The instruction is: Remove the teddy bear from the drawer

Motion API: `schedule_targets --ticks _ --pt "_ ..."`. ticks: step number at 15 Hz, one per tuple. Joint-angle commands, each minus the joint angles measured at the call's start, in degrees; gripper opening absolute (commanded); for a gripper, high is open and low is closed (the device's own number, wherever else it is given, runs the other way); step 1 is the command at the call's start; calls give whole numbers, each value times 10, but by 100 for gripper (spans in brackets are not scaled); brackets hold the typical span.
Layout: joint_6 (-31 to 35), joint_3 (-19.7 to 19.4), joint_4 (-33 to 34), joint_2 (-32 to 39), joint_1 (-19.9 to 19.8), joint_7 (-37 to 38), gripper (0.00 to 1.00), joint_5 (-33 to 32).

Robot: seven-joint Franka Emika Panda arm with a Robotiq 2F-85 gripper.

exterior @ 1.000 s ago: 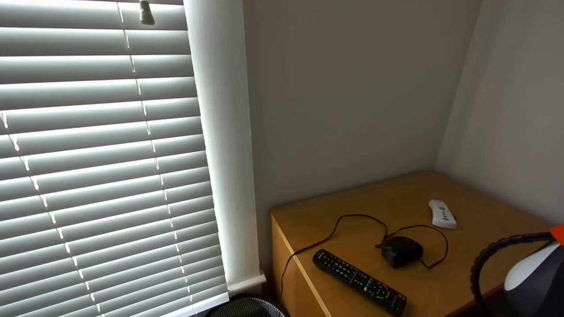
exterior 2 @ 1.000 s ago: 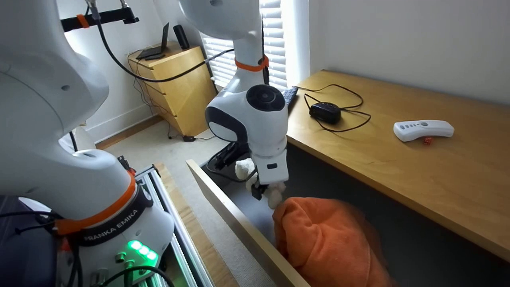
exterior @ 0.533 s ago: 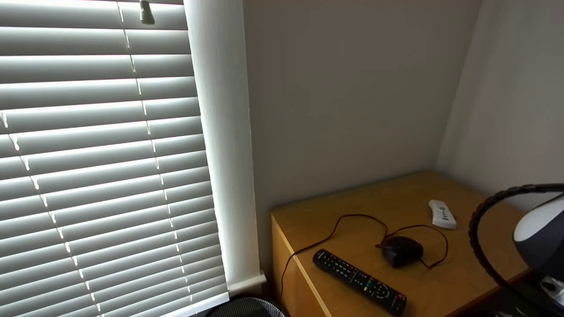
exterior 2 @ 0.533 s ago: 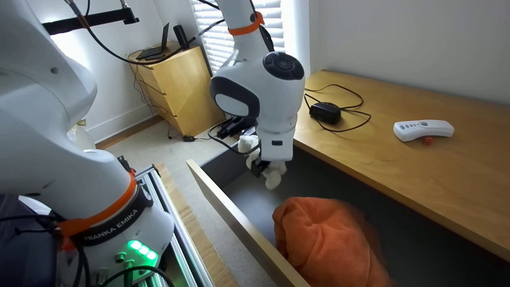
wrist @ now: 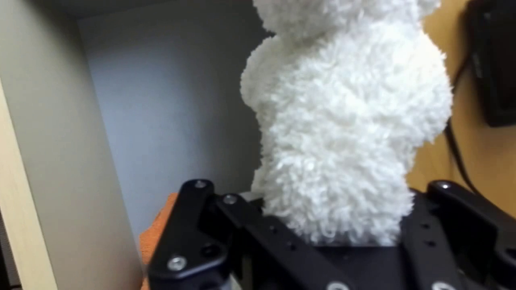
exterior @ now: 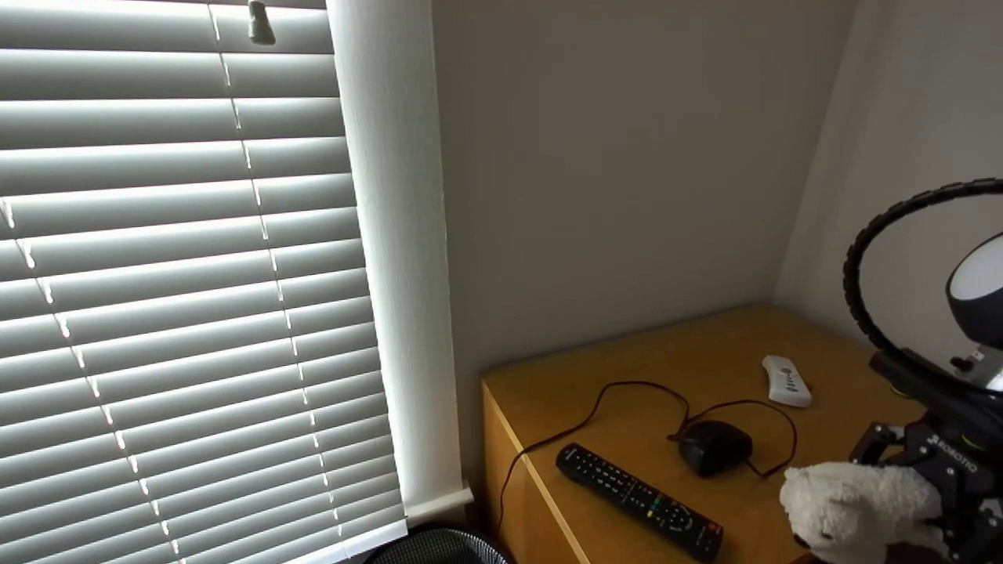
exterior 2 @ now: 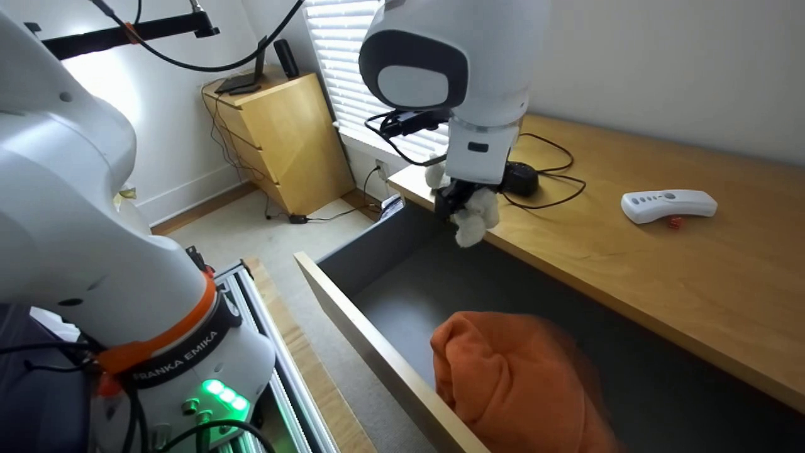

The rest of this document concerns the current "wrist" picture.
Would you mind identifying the black box device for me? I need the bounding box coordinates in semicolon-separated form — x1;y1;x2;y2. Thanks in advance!
464;0;516;128

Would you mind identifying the orange cloth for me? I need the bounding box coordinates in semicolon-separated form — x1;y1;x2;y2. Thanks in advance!
139;192;180;290

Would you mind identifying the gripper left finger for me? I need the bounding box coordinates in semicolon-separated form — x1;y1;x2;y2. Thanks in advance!
147;179;356;290

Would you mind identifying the black cable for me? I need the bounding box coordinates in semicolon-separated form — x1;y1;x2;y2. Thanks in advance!
443;52;486;195

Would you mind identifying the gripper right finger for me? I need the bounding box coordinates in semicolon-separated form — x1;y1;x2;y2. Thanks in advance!
400;180;516;290

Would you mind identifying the white fluffy teddy bear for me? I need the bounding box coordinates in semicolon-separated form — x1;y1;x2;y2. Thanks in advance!
239;0;454;247

